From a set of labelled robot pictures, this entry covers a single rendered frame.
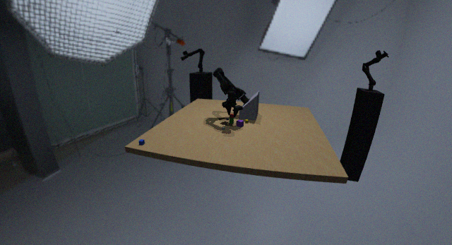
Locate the purple block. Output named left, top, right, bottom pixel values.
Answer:
left=236, top=119, right=244, bottom=127

